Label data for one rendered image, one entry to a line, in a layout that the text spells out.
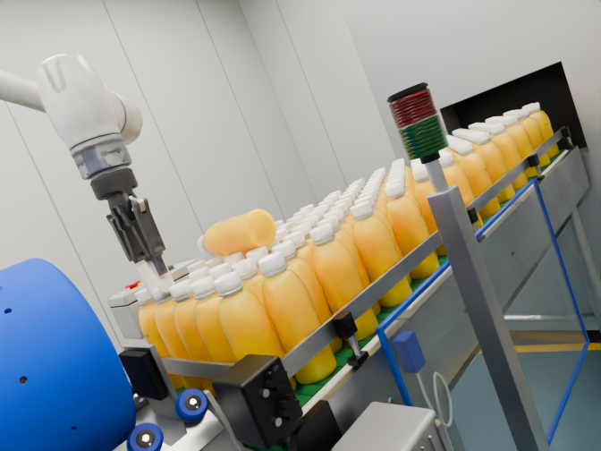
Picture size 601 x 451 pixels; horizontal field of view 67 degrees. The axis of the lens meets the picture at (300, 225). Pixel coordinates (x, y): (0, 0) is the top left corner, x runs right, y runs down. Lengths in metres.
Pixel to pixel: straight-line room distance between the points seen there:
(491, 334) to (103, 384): 0.55
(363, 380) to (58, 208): 3.25
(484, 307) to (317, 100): 4.80
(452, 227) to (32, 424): 0.58
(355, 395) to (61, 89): 0.67
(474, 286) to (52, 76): 0.75
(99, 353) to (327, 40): 4.91
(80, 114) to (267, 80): 5.00
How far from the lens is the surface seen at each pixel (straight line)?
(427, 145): 0.68
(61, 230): 3.74
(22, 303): 0.61
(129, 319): 1.04
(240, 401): 0.59
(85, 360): 0.59
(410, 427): 0.64
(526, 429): 0.87
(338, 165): 5.42
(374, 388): 0.76
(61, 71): 0.88
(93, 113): 0.85
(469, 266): 0.73
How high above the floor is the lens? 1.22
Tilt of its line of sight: 7 degrees down
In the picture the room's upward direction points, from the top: 22 degrees counter-clockwise
